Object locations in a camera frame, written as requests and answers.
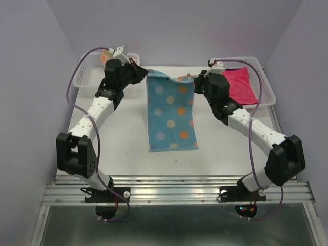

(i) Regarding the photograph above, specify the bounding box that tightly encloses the white plastic basket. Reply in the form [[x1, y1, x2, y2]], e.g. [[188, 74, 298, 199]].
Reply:
[[223, 56, 276, 107], [72, 52, 140, 89]]

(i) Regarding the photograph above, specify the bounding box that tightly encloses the white right plastic basket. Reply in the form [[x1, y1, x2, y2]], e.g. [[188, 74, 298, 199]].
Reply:
[[223, 56, 276, 107]]

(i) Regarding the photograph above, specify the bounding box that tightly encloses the light blue patterned towel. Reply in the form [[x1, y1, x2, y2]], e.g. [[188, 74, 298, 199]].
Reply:
[[146, 69, 199, 152]]

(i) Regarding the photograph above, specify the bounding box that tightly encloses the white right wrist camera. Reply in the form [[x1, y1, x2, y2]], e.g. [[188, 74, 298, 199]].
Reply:
[[205, 58, 225, 77]]

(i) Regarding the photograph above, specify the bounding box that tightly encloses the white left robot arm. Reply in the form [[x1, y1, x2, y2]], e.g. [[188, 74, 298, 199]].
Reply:
[[56, 59, 149, 202]]

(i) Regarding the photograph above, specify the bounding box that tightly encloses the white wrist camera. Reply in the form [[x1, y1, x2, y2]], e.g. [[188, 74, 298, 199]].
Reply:
[[108, 45, 130, 65], [205, 58, 225, 77]]

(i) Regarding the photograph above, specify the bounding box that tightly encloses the aluminium mounting rail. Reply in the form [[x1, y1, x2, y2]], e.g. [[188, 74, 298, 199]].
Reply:
[[42, 175, 315, 206]]

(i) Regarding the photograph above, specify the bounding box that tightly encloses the purple towel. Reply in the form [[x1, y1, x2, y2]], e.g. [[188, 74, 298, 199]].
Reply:
[[225, 68, 240, 71]]

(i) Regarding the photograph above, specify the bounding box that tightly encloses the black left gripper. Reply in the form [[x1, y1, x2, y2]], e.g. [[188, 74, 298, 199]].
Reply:
[[118, 58, 149, 90]]

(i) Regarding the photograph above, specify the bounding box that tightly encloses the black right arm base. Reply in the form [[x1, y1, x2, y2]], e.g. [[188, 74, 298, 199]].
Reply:
[[217, 179, 267, 220]]

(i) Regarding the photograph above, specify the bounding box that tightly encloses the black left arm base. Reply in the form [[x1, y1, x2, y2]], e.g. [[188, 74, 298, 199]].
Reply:
[[80, 178, 131, 223]]

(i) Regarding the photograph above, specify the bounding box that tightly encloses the white left plastic basket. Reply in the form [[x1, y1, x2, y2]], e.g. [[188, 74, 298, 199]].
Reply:
[[72, 52, 140, 89]]

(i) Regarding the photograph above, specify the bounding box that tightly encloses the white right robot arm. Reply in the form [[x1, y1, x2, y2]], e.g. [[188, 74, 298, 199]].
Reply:
[[194, 70, 305, 200]]

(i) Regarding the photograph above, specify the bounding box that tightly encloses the pink towel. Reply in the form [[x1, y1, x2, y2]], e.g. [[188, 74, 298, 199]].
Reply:
[[222, 67, 258, 105]]

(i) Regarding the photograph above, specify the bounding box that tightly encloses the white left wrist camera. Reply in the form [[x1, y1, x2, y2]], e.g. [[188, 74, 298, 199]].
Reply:
[[108, 45, 130, 65]]

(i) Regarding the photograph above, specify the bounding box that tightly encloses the orange dotted patterned towel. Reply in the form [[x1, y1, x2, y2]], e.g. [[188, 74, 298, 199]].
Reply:
[[100, 50, 110, 66]]

